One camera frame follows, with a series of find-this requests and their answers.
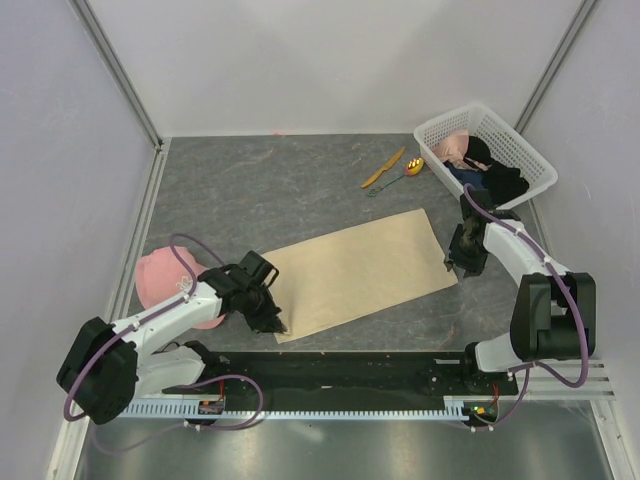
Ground beige cloth napkin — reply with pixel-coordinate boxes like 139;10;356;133
264;209;458;344

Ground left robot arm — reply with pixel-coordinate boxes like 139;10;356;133
56;251;285;425

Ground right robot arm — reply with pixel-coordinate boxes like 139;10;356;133
444;184;596;394

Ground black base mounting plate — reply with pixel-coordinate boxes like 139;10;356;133
161;351;517;401

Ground navy cloth in basket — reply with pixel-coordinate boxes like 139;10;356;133
444;162;484;196

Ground black clothes in basket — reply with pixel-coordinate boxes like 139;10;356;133
464;136;530;205

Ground pink baseball cap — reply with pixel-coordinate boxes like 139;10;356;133
134;244;232;330

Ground pink cloth in basket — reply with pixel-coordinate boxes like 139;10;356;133
432;129;469;164

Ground white plastic basket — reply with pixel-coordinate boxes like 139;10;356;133
414;103;558;209

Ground yellow plastic knife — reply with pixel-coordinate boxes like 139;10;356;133
360;147;406;189

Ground colourful spoon green handle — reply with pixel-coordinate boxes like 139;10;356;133
367;157;425;197

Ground white slotted cable duct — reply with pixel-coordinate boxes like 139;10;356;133
118;395;482;421

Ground aluminium front rail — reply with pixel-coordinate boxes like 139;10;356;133
69;355;617;401

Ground right aluminium frame post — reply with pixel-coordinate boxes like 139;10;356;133
514;0;600;134

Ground aluminium frame post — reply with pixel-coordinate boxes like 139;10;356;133
514;0;600;134
69;0;166;151

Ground left aluminium frame post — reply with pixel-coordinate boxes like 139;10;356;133
69;0;166;151

